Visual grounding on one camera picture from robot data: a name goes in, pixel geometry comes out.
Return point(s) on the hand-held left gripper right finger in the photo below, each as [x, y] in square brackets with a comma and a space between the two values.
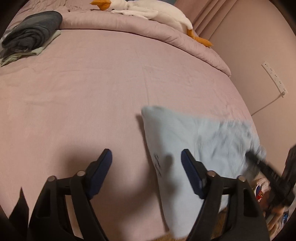
[192, 171]

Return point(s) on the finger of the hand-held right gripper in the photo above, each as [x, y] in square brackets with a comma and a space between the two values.
[270, 176]

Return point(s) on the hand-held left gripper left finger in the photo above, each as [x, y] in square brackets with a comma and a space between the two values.
[101, 171]

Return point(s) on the light blue strawberry print pants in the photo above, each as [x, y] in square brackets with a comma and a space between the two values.
[185, 134]

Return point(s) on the bed with pink sheet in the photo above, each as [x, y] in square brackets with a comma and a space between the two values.
[81, 92]

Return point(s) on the white power strip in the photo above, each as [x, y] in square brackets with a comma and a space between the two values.
[275, 77]

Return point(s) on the folded light green cloth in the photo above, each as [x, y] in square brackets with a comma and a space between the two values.
[39, 49]

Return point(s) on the mauve quilt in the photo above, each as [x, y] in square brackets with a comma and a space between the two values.
[115, 23]

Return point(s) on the pink curtain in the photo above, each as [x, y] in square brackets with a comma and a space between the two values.
[208, 18]

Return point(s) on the folded dark grey clothes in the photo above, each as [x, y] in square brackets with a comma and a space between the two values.
[32, 30]

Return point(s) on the white goose plush toy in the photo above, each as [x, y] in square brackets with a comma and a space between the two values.
[161, 12]

